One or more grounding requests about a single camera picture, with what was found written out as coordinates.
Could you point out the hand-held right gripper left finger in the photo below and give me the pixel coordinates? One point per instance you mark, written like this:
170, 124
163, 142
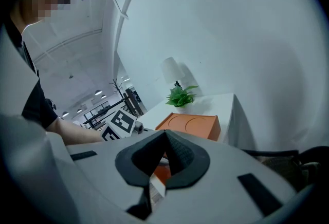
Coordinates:
108, 166

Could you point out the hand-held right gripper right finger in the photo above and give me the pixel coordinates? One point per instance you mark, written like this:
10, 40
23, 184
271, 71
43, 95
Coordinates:
218, 187

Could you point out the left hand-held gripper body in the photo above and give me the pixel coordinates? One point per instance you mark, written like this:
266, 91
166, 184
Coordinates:
120, 121

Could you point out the orange box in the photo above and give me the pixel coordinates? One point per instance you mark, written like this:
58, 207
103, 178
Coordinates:
190, 125
162, 174

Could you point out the person's left forearm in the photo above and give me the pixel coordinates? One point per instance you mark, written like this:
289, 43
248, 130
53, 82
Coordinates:
74, 133

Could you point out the black stair railing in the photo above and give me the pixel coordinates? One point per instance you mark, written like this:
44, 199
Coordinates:
102, 112

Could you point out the black coat rack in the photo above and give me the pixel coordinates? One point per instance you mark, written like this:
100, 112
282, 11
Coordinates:
117, 86

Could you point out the green potted plant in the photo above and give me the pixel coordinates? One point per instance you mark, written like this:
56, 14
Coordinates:
181, 97

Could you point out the black round chair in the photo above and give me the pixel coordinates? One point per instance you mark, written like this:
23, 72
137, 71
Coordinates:
282, 166

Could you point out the white shade table lamp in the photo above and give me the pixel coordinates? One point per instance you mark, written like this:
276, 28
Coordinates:
171, 70

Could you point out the white table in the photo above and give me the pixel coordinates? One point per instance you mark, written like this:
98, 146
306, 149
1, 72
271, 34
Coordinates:
218, 104

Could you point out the person's black clothing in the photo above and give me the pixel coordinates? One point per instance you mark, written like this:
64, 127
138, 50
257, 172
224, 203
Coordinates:
36, 104

